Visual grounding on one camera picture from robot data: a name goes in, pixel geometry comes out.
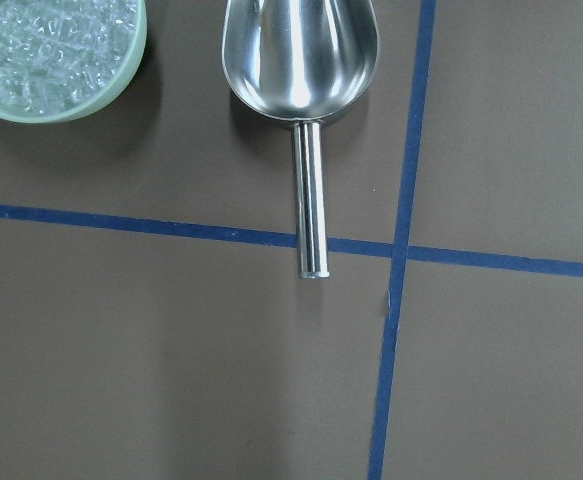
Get stainless steel ice scoop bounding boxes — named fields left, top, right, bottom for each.
left=221, top=1, right=380, bottom=279

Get green bowl of ice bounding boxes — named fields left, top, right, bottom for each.
left=0, top=1, right=148, bottom=124

